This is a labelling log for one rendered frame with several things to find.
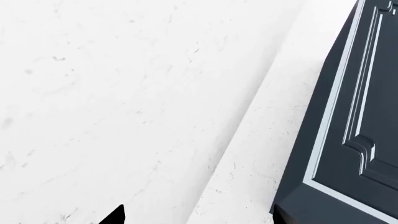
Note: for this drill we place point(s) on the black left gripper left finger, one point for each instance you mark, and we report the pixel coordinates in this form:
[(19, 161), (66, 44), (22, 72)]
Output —
[(116, 217)]

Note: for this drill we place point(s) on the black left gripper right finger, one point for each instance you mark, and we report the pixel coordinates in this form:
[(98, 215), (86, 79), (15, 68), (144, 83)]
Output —
[(280, 218)]

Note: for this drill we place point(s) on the dark blue panelled cabinet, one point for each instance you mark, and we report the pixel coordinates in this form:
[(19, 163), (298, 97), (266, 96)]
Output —
[(357, 116)]

